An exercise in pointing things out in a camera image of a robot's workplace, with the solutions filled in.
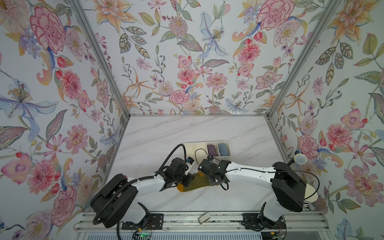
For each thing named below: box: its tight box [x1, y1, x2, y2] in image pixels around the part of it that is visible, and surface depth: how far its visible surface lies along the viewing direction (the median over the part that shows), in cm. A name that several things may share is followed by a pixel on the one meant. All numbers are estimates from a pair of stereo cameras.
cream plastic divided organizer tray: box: [184, 141, 232, 160], surface depth 99 cm
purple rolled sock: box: [207, 144, 218, 157], surface depth 97 cm
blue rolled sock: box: [218, 143, 229, 157], surface depth 97 cm
